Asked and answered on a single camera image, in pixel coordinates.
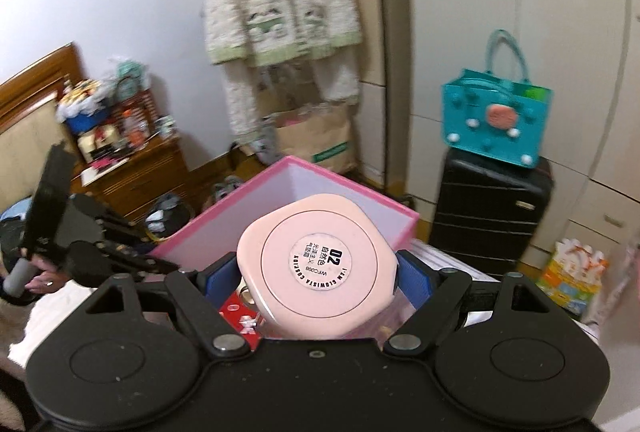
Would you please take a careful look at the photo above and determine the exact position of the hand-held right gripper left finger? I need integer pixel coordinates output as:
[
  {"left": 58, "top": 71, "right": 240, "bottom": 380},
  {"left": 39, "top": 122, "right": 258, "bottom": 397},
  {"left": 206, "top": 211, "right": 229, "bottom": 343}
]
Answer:
[{"left": 85, "top": 254, "right": 251, "bottom": 360}]

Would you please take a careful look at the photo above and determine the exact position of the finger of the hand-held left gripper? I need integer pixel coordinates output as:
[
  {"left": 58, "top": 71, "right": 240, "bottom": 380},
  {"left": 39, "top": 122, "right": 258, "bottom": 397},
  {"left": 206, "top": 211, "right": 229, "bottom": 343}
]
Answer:
[
  {"left": 100, "top": 239, "right": 181, "bottom": 275},
  {"left": 95, "top": 207, "right": 151, "bottom": 243}
]

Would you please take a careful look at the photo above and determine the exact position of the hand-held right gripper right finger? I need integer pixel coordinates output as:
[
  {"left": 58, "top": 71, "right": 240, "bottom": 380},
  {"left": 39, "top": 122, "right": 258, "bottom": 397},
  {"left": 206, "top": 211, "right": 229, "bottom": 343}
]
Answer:
[{"left": 382, "top": 249, "right": 551, "bottom": 358}]

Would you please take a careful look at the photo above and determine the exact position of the pink cardboard box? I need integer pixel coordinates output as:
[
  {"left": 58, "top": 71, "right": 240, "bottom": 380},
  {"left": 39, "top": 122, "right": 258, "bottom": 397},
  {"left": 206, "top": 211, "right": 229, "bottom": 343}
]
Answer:
[{"left": 149, "top": 155, "right": 421, "bottom": 273}]

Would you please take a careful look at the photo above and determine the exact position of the pink compact case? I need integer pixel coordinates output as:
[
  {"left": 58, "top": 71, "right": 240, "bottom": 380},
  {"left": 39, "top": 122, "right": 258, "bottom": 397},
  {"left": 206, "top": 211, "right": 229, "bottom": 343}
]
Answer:
[{"left": 236, "top": 193, "right": 401, "bottom": 340}]

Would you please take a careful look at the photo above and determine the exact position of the person's left hand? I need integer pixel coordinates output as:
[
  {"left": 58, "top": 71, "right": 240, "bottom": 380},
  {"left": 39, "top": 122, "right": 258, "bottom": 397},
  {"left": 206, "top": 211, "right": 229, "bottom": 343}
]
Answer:
[{"left": 22, "top": 257, "right": 68, "bottom": 293}]

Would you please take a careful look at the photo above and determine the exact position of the dark plastic bag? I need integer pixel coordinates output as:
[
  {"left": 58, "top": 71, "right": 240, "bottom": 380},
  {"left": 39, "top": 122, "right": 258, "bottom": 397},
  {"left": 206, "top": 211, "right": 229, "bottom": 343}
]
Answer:
[{"left": 145, "top": 194, "right": 196, "bottom": 243}]

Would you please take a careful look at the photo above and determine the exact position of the wooden nightstand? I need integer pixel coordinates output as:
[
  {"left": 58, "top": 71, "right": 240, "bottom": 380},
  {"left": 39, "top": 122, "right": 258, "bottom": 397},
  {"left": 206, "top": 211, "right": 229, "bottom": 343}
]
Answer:
[{"left": 70, "top": 132, "right": 191, "bottom": 223}]

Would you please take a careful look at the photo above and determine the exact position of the grey sneaker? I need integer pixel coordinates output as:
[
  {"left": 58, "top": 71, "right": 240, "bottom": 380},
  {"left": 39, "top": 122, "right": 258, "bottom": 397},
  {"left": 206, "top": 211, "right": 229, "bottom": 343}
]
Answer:
[{"left": 212, "top": 176, "right": 248, "bottom": 205}]

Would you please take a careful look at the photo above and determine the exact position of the blue wrapped bouquet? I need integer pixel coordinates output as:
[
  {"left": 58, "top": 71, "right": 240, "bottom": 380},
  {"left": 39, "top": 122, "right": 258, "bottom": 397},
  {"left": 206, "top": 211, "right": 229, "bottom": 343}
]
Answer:
[{"left": 56, "top": 79, "right": 113, "bottom": 135}]

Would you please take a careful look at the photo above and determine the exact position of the black suitcase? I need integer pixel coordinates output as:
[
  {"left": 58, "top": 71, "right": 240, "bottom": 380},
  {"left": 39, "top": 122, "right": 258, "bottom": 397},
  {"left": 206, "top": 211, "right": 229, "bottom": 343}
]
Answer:
[{"left": 429, "top": 147, "right": 556, "bottom": 280}]

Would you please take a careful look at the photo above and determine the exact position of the woven basket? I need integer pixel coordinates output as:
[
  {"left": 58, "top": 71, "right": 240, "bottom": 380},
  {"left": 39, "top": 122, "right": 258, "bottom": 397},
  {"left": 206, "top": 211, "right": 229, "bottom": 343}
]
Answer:
[{"left": 112, "top": 76, "right": 153, "bottom": 137}]

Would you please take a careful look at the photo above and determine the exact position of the wooden headboard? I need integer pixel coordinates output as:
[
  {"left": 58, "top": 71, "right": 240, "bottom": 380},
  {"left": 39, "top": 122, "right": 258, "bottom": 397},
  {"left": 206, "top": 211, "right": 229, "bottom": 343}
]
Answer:
[{"left": 0, "top": 42, "right": 86, "bottom": 213}]

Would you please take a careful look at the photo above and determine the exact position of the teal plastic bag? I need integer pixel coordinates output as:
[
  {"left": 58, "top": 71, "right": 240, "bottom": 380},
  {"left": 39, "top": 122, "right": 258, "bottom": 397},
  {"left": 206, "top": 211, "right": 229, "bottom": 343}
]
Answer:
[{"left": 107, "top": 56, "right": 151, "bottom": 87}]

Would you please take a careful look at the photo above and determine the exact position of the colourful printed carton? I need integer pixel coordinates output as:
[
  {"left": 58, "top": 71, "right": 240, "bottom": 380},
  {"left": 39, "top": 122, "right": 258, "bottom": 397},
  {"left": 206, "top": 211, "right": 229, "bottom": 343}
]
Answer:
[{"left": 537, "top": 237, "right": 608, "bottom": 317}]

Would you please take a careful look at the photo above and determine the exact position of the beige cabinet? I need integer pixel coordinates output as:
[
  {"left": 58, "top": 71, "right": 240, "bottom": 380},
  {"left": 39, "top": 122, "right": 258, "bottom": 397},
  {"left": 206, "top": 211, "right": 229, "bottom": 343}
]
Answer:
[{"left": 345, "top": 0, "right": 388, "bottom": 177}]

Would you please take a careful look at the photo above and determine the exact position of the teal felt handbag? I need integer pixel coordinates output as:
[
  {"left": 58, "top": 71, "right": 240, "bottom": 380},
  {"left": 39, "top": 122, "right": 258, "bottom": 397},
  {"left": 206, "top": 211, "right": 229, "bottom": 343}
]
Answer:
[{"left": 441, "top": 29, "right": 553, "bottom": 170}]

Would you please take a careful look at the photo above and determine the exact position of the brown paper bag green label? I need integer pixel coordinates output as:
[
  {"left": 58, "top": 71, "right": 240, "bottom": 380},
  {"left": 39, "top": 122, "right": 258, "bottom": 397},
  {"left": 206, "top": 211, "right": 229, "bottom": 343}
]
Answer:
[{"left": 272, "top": 102, "right": 358, "bottom": 175}]

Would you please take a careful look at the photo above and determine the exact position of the white wardrobe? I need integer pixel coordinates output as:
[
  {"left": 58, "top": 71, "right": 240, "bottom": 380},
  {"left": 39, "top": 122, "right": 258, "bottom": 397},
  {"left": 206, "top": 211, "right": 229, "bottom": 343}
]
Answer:
[{"left": 385, "top": 0, "right": 640, "bottom": 273}]

